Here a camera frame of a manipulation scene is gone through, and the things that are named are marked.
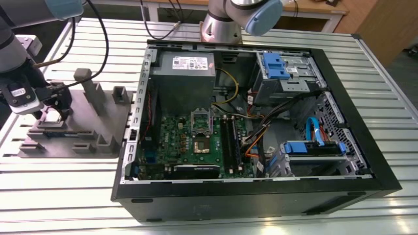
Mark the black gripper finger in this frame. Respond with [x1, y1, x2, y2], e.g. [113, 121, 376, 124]
[32, 107, 48, 121]
[48, 83, 73, 122]

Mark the metal socket cover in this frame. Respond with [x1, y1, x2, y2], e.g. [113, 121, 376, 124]
[189, 110, 213, 136]

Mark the CPU socket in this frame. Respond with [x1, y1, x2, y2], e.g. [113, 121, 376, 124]
[191, 137, 212, 155]

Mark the dark RAM stick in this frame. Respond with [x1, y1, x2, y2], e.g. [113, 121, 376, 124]
[228, 117, 244, 169]
[44, 131, 80, 138]

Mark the grey parts rack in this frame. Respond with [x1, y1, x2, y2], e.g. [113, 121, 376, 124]
[16, 68, 136, 159]

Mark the grey power supply unit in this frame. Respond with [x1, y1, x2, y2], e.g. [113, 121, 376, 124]
[149, 51, 216, 116]

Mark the green motherboard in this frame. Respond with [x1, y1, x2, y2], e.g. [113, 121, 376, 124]
[133, 115, 259, 181]

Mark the black graphics card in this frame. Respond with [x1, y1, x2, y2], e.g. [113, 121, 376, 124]
[164, 163, 221, 181]

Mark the black RAM slot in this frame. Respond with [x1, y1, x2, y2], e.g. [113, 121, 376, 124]
[219, 117, 233, 172]

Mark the black PC case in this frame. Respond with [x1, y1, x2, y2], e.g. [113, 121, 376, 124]
[109, 39, 403, 223]

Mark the blue plastic drive latch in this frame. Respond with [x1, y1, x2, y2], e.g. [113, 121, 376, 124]
[261, 52, 291, 80]

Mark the perforated metal drive cage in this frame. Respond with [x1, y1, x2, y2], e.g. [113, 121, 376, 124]
[264, 141, 372, 179]

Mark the hard disk in blue carrier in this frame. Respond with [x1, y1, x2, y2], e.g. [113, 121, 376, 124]
[283, 141, 347, 157]

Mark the brown wooden cabinet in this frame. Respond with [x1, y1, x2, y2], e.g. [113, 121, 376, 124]
[335, 0, 418, 67]

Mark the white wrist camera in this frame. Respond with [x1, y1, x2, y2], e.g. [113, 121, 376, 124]
[8, 83, 45, 115]

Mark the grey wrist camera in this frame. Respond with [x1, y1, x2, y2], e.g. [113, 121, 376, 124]
[14, 35, 42, 57]

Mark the black camera cable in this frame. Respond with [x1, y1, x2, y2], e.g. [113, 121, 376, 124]
[64, 0, 110, 87]

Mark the black cable metal plug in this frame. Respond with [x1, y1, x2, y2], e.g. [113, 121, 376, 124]
[138, 0, 183, 40]

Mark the yellow wire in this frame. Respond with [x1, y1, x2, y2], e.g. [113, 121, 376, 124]
[211, 68, 240, 106]

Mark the orange wire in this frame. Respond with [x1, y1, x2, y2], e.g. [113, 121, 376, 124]
[243, 126, 271, 159]

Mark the black sleeved cable bundle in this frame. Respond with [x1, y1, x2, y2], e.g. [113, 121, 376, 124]
[259, 90, 324, 128]

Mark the blue data cable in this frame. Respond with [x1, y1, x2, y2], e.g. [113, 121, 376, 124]
[305, 117, 327, 147]

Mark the wooden desk white frame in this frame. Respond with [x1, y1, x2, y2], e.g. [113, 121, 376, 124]
[143, 0, 349, 34]

